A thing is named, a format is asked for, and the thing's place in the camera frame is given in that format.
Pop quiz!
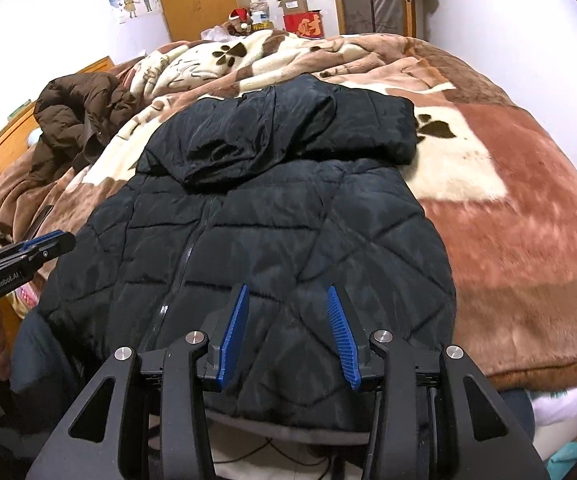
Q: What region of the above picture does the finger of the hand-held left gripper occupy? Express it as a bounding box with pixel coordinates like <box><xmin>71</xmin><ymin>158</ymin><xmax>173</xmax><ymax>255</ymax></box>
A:
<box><xmin>0</xmin><ymin>232</ymin><xmax>76</xmax><ymax>281</ymax></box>
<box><xmin>22</xmin><ymin>236</ymin><xmax>54</xmax><ymax>254</ymax></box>

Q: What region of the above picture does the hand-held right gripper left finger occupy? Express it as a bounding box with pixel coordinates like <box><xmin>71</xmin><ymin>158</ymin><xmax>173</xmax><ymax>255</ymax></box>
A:
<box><xmin>26</xmin><ymin>284</ymin><xmax>249</xmax><ymax>480</ymax></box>

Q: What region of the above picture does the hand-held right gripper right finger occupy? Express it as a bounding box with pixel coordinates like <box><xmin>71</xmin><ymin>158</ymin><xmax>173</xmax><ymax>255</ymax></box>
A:
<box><xmin>328</xmin><ymin>285</ymin><xmax>551</xmax><ymax>480</ymax></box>

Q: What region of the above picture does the black puffer jacket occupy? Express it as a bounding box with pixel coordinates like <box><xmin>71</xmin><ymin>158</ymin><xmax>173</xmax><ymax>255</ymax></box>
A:
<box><xmin>11</xmin><ymin>74</ymin><xmax>458</xmax><ymax>433</ymax></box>

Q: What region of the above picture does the pink plaid sheet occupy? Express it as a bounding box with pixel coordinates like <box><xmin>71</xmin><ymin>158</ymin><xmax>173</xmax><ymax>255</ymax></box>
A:
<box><xmin>13</xmin><ymin>280</ymin><xmax>42</xmax><ymax>317</ymax></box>

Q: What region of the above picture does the person's left leg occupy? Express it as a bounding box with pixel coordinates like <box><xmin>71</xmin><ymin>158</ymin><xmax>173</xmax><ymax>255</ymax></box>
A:
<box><xmin>11</xmin><ymin>309</ymin><xmax>100</xmax><ymax>436</ymax></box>

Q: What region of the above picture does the brown puffer jacket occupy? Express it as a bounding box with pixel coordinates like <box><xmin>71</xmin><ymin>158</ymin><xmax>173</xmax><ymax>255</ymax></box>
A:
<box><xmin>28</xmin><ymin>72</ymin><xmax>138</xmax><ymax>182</ymax></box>

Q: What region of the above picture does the brown paw print blanket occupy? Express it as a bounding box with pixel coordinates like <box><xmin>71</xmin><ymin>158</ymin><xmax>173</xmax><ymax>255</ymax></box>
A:
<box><xmin>0</xmin><ymin>27</ymin><xmax>577</xmax><ymax>393</ymax></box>

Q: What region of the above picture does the white cloth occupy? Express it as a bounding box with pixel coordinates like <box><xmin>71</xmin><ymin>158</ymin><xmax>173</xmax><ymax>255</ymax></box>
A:
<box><xmin>528</xmin><ymin>379</ymin><xmax>577</xmax><ymax>433</ymax></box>

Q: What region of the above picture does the teal item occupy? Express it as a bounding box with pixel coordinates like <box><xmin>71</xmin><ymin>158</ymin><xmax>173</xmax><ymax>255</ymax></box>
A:
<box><xmin>548</xmin><ymin>437</ymin><xmax>577</xmax><ymax>468</ymax></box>

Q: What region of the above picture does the plush toy with santa hat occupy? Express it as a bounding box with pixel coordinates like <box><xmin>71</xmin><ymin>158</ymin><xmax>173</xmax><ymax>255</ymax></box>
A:
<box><xmin>227</xmin><ymin>8</ymin><xmax>253</xmax><ymax>37</ymax></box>

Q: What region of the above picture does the red box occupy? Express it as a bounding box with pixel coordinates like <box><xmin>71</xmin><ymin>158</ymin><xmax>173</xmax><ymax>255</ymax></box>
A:
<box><xmin>283</xmin><ymin>10</ymin><xmax>325</xmax><ymax>39</ymax></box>

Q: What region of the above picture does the blue white carton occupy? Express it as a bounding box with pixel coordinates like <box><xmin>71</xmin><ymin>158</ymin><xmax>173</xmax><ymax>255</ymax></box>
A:
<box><xmin>250</xmin><ymin>2</ymin><xmax>275</xmax><ymax>31</ymax></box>

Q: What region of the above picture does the open cardboard box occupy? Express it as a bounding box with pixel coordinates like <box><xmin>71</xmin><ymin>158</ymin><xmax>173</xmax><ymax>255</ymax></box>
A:
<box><xmin>276</xmin><ymin>0</ymin><xmax>310</xmax><ymax>17</ymax></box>

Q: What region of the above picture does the black cable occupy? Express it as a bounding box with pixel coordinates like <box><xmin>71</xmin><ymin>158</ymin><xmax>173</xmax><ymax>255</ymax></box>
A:
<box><xmin>262</xmin><ymin>436</ymin><xmax>370</xmax><ymax>480</ymax></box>

